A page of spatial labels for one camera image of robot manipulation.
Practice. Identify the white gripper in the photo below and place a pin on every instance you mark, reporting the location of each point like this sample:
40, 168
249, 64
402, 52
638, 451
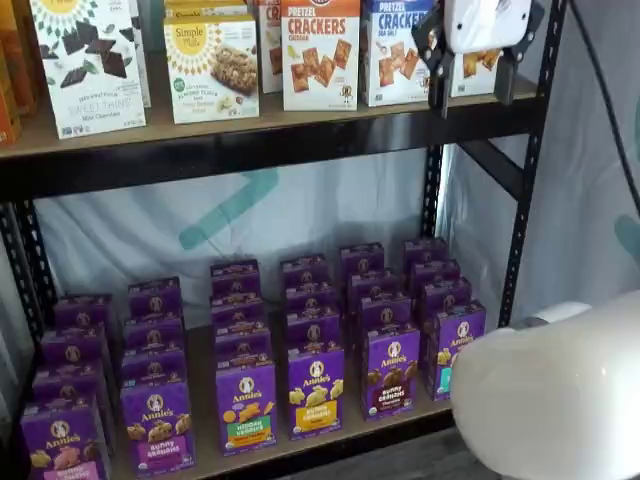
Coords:
487, 22

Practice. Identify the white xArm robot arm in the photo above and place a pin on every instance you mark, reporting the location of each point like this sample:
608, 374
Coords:
550, 390

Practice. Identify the tan honey mustard crackers box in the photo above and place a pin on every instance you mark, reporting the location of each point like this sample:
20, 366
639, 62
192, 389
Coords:
472, 75

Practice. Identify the blue sea salt crackers box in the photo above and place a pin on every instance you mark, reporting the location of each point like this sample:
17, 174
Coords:
390, 60

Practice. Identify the orange cheddar pretzel crackers box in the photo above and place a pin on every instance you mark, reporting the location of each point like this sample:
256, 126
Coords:
270, 50
320, 55

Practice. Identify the purple Annie's box teal patch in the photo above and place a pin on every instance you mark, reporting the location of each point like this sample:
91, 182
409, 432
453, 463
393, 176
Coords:
435, 270
460, 325
426, 249
445, 295

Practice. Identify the black metal shelf rack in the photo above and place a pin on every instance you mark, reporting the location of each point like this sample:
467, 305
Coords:
250, 157

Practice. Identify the Simple Mills bar box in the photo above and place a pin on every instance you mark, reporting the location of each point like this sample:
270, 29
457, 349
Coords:
215, 70
205, 7

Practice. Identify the purple Annie's box yellow patch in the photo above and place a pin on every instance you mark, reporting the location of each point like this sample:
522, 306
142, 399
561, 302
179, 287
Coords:
313, 330
316, 395
310, 299
304, 270

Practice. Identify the purple Annie's box green patch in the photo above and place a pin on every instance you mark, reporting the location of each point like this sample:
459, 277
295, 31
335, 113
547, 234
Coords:
243, 345
246, 407
237, 312
235, 277

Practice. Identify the white Sweet Thins box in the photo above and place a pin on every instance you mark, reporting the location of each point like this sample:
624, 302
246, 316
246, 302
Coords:
142, 60
87, 75

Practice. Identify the purple Annie's box lilac patch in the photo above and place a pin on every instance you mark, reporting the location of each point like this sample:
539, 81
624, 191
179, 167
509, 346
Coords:
152, 367
152, 335
157, 430
155, 297

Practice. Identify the orange snack box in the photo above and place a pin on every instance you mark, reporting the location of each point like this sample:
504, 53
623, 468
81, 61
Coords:
7, 100
22, 30

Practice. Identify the purple Annie's box pink patch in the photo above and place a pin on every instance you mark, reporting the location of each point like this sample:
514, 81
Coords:
65, 440
82, 312
72, 347
65, 382

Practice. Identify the white backdrop sheet teal print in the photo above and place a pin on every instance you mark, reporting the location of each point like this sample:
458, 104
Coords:
150, 225

